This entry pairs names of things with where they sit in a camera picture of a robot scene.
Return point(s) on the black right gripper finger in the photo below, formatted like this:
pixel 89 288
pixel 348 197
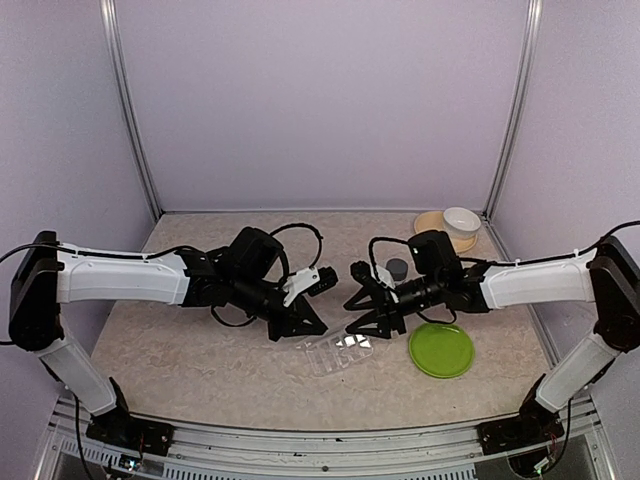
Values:
pixel 378 324
pixel 366 298

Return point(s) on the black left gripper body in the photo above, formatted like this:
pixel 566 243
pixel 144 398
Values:
pixel 248 292

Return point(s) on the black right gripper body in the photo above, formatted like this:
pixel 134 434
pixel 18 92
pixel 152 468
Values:
pixel 390 306

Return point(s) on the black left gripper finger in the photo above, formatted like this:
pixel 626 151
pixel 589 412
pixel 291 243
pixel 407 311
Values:
pixel 295 325
pixel 303 312

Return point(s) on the grey-capped orange pill bottle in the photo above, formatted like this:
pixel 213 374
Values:
pixel 398 269

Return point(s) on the clear plastic pill organizer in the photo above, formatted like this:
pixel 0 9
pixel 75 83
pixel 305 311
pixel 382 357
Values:
pixel 335 351

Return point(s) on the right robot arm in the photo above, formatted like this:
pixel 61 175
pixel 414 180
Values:
pixel 603 274

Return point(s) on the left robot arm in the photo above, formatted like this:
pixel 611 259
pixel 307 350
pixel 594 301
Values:
pixel 251 274

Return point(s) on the green plate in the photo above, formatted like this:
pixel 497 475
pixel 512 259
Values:
pixel 441 351

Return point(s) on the beige wooden plate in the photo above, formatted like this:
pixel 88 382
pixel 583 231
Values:
pixel 433 220

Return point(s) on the white ceramic bowl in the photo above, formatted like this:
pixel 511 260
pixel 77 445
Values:
pixel 461 223

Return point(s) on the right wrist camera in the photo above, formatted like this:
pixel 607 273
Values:
pixel 367 275

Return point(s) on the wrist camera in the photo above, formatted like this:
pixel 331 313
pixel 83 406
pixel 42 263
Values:
pixel 312 281
pixel 367 275

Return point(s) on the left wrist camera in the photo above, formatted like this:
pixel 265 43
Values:
pixel 312 281

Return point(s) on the front aluminium rail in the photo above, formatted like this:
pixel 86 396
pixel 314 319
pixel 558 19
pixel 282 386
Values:
pixel 200 451

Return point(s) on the right aluminium frame post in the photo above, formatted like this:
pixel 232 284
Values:
pixel 517 107

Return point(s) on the aluminium frame post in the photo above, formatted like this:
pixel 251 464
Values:
pixel 108 11
pixel 517 107

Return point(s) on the left aluminium frame post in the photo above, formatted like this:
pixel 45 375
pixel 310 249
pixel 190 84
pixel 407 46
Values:
pixel 108 11

